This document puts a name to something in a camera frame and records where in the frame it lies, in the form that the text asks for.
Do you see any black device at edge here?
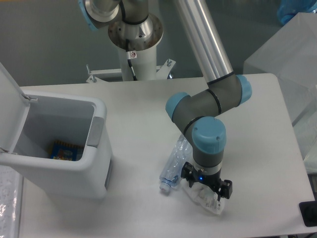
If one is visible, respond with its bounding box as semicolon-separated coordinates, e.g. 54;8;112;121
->
299;201;317;227

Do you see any white mounting bracket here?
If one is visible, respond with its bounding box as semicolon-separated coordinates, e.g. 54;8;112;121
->
86;64;123;83
156;59;176;80

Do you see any white plastic wrapper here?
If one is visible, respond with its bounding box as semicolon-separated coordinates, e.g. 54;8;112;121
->
183;182;225;215

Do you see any blue yellow snack packet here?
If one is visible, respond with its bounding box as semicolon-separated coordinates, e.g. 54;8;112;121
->
50;140;84;161

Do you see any paper sheet in sleeve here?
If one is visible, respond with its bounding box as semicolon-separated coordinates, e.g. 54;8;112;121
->
0;166;23;238

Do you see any blue water jug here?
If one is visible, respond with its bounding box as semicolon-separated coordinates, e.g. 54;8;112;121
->
277;0;317;25

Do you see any clear crushed plastic bottle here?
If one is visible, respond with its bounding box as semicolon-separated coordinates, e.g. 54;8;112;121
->
159;134;192;194

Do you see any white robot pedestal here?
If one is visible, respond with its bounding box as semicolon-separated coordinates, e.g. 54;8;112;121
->
118;46;157;81

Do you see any white open trash can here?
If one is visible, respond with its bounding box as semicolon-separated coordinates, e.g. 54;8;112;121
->
0;67;112;199

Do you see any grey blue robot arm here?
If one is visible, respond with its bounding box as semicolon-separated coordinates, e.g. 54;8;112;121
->
78;0;252;199

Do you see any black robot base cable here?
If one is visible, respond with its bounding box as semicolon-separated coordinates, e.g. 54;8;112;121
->
125;39;138;81

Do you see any white mounting bracket right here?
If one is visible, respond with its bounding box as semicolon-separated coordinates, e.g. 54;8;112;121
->
156;59;176;80

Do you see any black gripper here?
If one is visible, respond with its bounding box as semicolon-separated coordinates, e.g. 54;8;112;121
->
181;162;233;201

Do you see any translucent plastic box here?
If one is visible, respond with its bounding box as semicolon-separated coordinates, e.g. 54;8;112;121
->
243;13;317;174

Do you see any white mounting bracket left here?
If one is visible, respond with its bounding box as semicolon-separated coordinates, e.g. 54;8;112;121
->
86;64;123;83

